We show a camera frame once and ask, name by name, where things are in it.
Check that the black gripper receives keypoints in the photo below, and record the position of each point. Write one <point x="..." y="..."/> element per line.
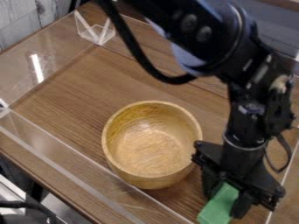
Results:
<point x="237" y="163"/>

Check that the brown wooden bowl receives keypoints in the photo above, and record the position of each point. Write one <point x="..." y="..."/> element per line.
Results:
<point x="147" y="142"/>

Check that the clear acrylic corner bracket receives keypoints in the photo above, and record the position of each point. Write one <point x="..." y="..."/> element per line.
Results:
<point x="98" y="34"/>

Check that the black metal frame piece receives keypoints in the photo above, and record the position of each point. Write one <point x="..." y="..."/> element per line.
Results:
<point x="39" y="210"/>

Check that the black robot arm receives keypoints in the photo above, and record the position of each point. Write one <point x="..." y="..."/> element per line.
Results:
<point x="215" y="42"/>

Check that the green rectangular block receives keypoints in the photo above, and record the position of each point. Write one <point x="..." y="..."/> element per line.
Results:
<point x="215" y="212"/>

